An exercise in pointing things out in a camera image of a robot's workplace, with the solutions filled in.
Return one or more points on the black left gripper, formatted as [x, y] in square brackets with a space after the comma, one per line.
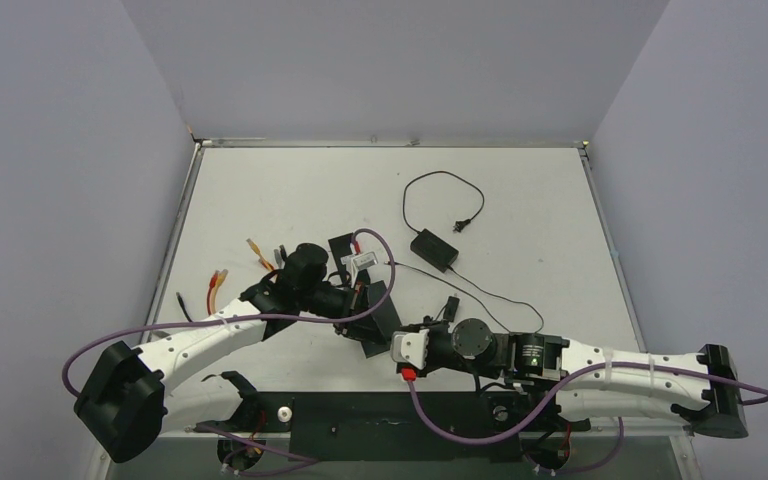
[352, 328]

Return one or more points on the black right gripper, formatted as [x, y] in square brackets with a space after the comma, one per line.
[438, 348]

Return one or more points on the large black network switch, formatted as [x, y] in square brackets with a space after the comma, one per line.
[368, 350]

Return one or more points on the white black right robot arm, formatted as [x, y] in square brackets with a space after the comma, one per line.
[553, 378]

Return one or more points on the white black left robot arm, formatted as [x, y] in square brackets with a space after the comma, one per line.
[122, 403]

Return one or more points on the black power adapter brick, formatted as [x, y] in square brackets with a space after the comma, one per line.
[434, 250]

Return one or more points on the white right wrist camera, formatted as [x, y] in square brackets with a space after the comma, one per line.
[410, 348]

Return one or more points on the small black labelled switch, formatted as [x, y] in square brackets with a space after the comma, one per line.
[340, 247]

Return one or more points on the black mounting base plate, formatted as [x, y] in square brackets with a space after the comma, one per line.
[384, 426]

